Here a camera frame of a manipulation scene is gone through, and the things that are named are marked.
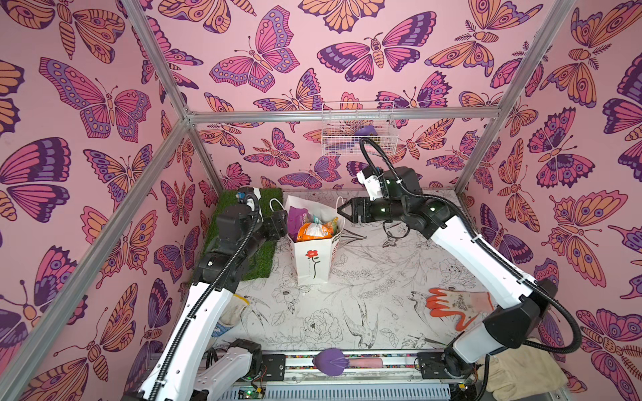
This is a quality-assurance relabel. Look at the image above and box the purple blackcurrant candy bag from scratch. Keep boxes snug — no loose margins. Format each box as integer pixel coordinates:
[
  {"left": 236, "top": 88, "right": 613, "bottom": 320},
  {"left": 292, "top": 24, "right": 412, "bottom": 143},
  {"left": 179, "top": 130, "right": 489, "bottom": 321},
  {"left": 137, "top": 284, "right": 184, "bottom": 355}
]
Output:
[{"left": 287, "top": 207, "right": 310, "bottom": 242}]

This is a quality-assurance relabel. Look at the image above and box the orange lemon candy bag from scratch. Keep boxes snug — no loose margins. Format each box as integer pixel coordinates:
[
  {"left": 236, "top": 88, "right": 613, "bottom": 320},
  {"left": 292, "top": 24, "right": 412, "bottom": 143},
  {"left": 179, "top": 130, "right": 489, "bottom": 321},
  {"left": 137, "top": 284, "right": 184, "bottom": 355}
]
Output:
[{"left": 295, "top": 217, "right": 339, "bottom": 242}]

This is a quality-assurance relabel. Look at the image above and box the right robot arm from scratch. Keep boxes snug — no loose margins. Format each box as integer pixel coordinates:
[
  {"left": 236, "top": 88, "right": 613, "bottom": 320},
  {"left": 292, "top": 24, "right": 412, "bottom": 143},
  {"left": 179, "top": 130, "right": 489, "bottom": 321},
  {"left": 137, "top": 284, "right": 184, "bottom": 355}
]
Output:
[{"left": 338, "top": 166, "right": 556, "bottom": 364}]

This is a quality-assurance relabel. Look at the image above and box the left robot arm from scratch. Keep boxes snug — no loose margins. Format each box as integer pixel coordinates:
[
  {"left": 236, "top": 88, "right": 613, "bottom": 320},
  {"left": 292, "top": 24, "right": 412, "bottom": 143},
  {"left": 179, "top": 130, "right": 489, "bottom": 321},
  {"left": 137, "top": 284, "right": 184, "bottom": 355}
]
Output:
[{"left": 122, "top": 197, "right": 288, "bottom": 400}]

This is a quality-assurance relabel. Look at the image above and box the white floral paper bag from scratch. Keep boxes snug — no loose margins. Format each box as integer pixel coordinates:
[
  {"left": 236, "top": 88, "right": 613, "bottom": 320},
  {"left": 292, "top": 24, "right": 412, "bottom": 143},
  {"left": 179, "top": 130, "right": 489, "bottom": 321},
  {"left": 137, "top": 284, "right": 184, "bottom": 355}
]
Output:
[{"left": 281, "top": 195, "right": 345, "bottom": 286}]

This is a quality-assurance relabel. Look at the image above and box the green artificial grass mat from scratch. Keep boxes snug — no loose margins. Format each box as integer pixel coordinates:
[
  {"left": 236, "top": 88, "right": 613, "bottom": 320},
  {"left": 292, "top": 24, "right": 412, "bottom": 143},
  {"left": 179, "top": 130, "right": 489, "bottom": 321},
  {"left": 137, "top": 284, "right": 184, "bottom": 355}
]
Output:
[{"left": 202, "top": 188, "right": 284, "bottom": 281}]

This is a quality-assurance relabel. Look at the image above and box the white blue work glove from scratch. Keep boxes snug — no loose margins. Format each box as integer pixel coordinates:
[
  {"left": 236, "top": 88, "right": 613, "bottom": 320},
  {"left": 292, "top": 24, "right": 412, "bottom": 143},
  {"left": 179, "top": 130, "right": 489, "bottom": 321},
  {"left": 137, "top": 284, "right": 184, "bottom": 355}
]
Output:
[{"left": 211, "top": 294, "right": 250, "bottom": 339}]

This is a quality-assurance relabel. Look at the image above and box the purple pink silicone spatula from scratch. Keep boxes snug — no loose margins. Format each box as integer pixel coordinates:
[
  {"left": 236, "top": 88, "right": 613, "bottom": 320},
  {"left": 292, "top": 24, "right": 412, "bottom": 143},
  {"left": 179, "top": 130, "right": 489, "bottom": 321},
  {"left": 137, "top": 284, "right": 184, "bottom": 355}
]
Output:
[{"left": 313, "top": 348, "right": 384, "bottom": 377}]

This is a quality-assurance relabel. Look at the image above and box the beige leather glove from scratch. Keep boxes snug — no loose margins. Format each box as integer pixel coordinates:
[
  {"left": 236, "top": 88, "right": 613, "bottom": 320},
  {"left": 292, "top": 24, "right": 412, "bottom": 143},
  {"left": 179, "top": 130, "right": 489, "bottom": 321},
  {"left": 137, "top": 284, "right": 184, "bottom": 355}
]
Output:
[{"left": 486, "top": 346, "right": 568, "bottom": 400}]

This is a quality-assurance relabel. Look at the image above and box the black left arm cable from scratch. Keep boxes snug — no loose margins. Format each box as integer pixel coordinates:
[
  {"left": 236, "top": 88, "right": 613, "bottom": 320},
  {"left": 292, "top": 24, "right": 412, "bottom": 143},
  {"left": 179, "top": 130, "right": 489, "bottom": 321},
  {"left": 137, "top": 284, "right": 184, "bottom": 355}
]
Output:
[{"left": 147, "top": 189, "right": 262, "bottom": 401}]

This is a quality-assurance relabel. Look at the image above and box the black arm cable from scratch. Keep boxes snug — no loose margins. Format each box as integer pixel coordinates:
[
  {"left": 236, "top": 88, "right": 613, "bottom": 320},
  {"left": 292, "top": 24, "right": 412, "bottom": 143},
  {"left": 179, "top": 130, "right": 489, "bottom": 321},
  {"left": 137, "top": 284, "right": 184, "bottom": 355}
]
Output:
[
  {"left": 147, "top": 189, "right": 262, "bottom": 401},
  {"left": 358, "top": 137, "right": 583, "bottom": 355}
]

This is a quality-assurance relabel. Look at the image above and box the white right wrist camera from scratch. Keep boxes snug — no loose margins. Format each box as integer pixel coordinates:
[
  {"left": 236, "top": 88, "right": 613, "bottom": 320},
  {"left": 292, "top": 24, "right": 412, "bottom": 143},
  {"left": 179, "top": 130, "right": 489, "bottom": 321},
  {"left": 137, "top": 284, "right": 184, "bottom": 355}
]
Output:
[{"left": 356, "top": 166, "right": 383, "bottom": 201}]

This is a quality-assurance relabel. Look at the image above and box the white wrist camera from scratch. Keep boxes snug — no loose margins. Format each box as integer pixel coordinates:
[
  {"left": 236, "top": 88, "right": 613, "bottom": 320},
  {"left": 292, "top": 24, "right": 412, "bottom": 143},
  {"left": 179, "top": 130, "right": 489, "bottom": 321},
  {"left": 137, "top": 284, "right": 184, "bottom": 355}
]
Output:
[
  {"left": 237, "top": 186, "right": 262, "bottom": 203},
  {"left": 356, "top": 166, "right": 383, "bottom": 201}
]

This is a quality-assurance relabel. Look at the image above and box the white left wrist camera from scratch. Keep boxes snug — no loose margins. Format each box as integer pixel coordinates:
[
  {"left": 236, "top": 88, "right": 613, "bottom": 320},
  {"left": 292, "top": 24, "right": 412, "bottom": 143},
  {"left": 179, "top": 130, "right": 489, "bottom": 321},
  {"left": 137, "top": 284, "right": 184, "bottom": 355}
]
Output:
[{"left": 237, "top": 186, "right": 262, "bottom": 203}]

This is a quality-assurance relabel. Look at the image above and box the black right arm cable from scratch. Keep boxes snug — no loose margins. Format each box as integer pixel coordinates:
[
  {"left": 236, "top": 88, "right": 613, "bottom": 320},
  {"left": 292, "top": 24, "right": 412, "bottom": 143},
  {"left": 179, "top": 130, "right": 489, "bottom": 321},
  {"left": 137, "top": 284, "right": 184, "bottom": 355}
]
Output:
[{"left": 358, "top": 137, "right": 583, "bottom": 355}]

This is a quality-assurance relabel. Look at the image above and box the clear wall basket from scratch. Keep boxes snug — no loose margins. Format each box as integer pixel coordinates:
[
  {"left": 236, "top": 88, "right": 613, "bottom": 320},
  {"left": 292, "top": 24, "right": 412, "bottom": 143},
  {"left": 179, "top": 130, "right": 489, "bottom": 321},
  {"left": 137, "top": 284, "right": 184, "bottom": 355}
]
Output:
[{"left": 319, "top": 101, "right": 399, "bottom": 156}]

